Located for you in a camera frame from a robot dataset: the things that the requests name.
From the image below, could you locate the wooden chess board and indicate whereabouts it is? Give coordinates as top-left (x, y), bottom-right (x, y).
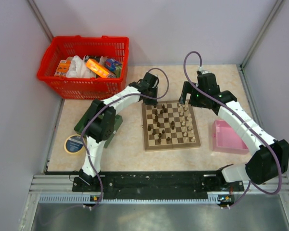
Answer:
top-left (142, 100), bottom-right (201, 151)

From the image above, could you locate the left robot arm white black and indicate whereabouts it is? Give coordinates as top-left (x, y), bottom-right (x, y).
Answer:
top-left (79, 72), bottom-right (159, 191)

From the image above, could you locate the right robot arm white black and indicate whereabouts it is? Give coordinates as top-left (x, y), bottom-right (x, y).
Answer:
top-left (179, 73), bottom-right (289, 191)

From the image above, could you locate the blue red package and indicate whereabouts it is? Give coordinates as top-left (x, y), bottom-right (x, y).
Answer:
top-left (105, 58), bottom-right (123, 73)

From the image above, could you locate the orange snack box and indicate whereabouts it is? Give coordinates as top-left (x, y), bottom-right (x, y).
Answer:
top-left (86, 59), bottom-right (112, 78)

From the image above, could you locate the red plastic basket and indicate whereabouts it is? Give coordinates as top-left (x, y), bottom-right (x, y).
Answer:
top-left (37, 36), bottom-right (129, 100)

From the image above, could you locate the pink plastic box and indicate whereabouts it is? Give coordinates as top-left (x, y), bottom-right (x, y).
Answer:
top-left (212, 120), bottom-right (249, 154)

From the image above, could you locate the white plastic bag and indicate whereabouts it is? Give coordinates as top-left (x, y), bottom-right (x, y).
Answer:
top-left (66, 55), bottom-right (96, 78)

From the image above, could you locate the dark green box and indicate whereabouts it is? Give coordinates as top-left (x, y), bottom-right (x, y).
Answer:
top-left (74, 110), bottom-right (123, 149)

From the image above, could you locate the orange carton in basket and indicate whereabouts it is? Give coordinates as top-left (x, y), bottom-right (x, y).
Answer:
top-left (54, 60), bottom-right (71, 77)

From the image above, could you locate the yellow tape roll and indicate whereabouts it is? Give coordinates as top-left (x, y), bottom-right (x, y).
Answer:
top-left (64, 134), bottom-right (84, 154)

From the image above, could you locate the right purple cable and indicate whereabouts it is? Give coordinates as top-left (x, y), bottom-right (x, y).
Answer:
top-left (184, 51), bottom-right (284, 209)

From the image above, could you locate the purple cable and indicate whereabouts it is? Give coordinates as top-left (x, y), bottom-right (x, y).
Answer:
top-left (80, 68), bottom-right (170, 209)
top-left (184, 51), bottom-right (284, 209)

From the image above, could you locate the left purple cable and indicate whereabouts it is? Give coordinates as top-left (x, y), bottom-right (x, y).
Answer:
top-left (80, 68), bottom-right (170, 209)

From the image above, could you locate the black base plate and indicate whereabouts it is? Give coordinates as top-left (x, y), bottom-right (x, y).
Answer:
top-left (72, 171), bottom-right (244, 200)

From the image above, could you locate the aluminium frame rail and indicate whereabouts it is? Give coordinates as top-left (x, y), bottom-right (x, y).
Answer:
top-left (30, 175), bottom-right (289, 194)

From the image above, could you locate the grey cable duct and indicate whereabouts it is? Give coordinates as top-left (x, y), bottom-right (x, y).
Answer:
top-left (39, 194), bottom-right (234, 205)

